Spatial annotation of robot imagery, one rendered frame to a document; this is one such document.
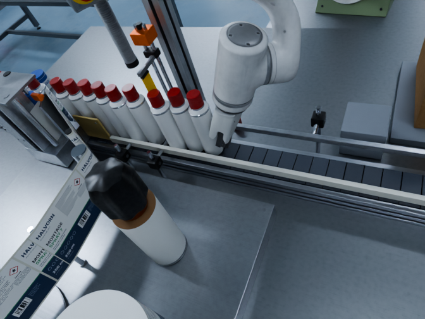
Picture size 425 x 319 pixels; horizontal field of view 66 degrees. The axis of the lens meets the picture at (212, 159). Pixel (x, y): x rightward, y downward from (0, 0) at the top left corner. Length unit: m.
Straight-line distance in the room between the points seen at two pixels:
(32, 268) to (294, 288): 0.53
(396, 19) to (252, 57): 0.85
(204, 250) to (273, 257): 0.15
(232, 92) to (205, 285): 0.39
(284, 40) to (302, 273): 0.47
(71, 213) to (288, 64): 0.55
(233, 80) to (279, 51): 0.10
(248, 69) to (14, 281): 0.59
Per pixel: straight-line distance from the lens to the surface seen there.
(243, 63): 0.57
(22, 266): 0.76
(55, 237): 0.77
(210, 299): 0.71
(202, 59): 1.30
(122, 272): 0.80
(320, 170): 0.81
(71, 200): 0.78
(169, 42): 0.85
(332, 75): 1.12
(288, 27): 0.61
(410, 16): 1.37
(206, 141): 0.82
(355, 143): 0.76
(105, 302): 0.63
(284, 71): 0.62
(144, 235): 0.63
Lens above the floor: 1.55
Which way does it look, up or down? 50 degrees down
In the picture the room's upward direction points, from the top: 22 degrees counter-clockwise
